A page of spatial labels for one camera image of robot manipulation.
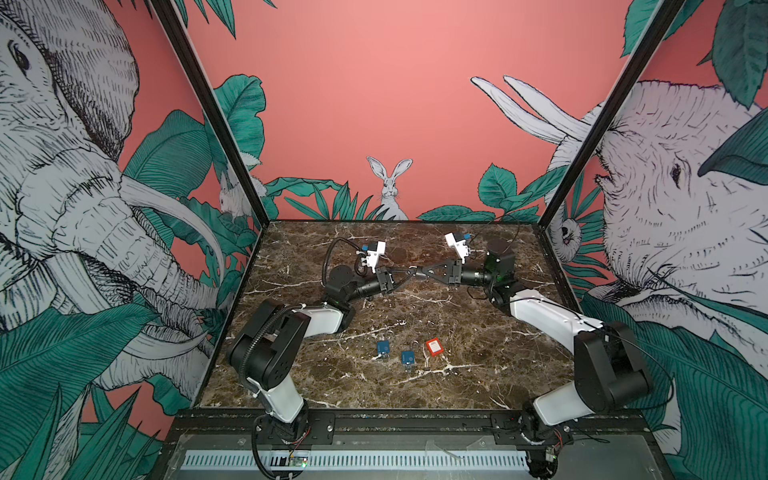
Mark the left black frame post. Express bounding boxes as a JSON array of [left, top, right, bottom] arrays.
[[150, 0, 270, 227]]

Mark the black front mounting rail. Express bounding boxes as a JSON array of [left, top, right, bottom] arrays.
[[166, 408, 653, 449]]

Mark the black frame post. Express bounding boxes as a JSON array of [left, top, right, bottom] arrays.
[[538, 0, 685, 228], [150, 0, 270, 227]]

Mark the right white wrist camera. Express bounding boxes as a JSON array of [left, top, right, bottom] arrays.
[[445, 233, 471, 264]]

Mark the white slotted cable duct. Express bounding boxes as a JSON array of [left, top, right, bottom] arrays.
[[181, 450, 528, 472]]

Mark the red padlock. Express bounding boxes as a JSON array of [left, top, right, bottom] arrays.
[[425, 338, 444, 357]]

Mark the blue padlock middle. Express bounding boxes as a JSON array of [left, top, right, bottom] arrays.
[[401, 350, 416, 370]]

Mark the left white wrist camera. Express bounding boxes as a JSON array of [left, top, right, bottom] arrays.
[[357, 241, 386, 274]]

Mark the blue padlock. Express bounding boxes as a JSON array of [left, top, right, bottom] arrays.
[[376, 340, 391, 359], [401, 350, 416, 370]]

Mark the right black frame post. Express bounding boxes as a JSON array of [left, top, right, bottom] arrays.
[[538, 0, 685, 228]]

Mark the blue padlock left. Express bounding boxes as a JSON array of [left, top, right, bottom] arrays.
[[376, 340, 391, 359]]

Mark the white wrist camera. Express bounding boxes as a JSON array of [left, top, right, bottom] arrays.
[[445, 233, 471, 264], [357, 241, 386, 274]]

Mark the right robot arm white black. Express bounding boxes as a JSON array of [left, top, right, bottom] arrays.
[[409, 236, 654, 446]]

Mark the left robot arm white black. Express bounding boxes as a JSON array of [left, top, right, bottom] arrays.
[[227, 266, 401, 445]]

